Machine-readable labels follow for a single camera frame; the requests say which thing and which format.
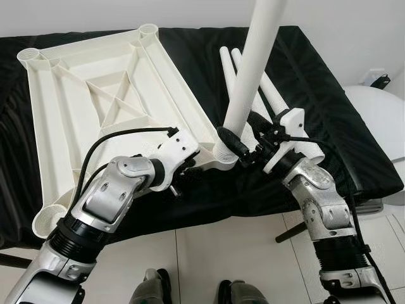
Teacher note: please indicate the grey robot left foot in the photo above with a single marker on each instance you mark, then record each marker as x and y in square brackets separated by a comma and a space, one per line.
[149, 290]

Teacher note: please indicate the grey robot foot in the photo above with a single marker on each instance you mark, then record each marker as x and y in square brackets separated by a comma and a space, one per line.
[149, 290]
[239, 294]

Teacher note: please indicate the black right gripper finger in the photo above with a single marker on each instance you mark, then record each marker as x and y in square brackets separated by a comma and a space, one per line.
[232, 142]
[261, 123]

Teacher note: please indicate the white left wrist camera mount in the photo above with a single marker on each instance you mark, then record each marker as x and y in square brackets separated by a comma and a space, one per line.
[177, 149]

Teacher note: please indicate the black metal table leg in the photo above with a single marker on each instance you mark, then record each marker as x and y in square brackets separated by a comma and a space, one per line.
[12, 259]
[291, 231]

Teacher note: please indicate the white dome appliance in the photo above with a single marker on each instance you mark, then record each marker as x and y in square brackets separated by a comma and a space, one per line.
[380, 120]

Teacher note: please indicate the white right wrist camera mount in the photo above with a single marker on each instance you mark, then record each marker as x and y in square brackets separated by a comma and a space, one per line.
[292, 120]

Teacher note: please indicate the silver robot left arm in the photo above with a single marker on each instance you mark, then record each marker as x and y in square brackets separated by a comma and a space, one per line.
[107, 196]

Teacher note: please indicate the grey robot right foot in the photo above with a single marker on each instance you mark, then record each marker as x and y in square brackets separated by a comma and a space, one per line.
[239, 294]

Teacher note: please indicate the black cloth table cover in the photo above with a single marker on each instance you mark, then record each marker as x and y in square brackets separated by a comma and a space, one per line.
[335, 107]

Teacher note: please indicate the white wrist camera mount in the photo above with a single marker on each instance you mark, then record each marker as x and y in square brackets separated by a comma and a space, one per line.
[177, 149]
[292, 120]

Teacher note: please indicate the white plastic children table top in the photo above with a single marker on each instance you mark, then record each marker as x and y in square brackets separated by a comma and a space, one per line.
[69, 139]

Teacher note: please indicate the wall socket with black plug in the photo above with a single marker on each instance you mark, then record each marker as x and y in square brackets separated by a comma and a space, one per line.
[378, 79]

